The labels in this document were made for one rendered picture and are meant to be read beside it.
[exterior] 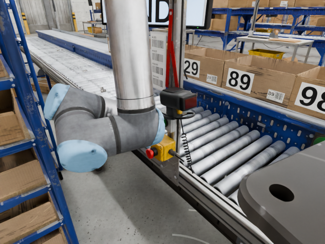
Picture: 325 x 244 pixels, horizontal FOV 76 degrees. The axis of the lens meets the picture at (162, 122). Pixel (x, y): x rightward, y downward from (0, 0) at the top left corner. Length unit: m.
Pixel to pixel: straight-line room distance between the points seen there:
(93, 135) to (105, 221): 1.26
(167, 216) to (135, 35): 1.39
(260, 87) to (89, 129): 0.95
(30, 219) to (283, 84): 1.23
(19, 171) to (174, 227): 1.06
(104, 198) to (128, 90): 1.43
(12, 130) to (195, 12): 0.69
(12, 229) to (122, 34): 0.83
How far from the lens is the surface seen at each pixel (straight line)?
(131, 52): 0.44
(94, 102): 0.55
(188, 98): 0.61
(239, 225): 0.76
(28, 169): 0.89
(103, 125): 0.46
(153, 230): 1.58
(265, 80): 1.19
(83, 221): 1.71
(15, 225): 1.02
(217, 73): 1.35
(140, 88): 0.44
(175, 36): 0.67
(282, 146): 1.14
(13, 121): 0.78
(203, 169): 0.88
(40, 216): 1.02
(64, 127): 0.47
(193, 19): 0.78
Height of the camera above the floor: 1.30
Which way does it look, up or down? 28 degrees down
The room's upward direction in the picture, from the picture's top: straight up
